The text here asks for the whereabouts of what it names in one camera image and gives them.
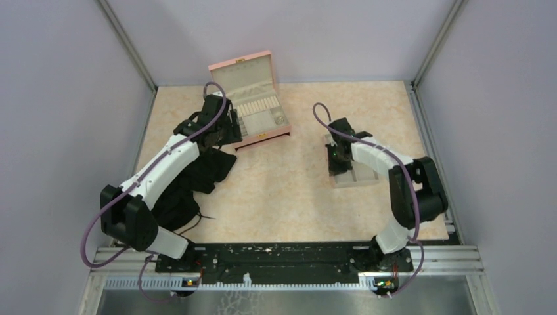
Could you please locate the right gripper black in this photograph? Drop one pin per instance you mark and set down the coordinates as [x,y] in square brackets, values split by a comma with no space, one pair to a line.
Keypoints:
[334,168]

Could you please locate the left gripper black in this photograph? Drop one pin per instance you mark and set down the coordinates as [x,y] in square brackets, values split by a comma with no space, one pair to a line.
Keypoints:
[234,132]

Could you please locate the pink divided tray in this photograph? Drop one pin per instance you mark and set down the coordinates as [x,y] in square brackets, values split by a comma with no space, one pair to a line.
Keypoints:
[341,177]

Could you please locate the pink jewelry box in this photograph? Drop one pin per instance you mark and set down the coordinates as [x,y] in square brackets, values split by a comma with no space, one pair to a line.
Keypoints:
[249,82]

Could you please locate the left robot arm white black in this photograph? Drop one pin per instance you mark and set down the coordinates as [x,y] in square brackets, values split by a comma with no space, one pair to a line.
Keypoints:
[145,210]

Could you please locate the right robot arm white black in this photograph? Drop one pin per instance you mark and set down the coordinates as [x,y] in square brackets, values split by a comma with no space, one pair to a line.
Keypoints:
[416,192]

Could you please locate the black cloth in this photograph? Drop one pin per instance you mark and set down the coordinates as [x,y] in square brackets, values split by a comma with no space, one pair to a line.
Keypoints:
[176,206]

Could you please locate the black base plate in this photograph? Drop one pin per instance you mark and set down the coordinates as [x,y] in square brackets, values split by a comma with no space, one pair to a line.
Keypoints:
[288,263]

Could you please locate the white slotted cable duct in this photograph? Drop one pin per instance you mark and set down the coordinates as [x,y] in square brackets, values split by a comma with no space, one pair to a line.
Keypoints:
[183,283]

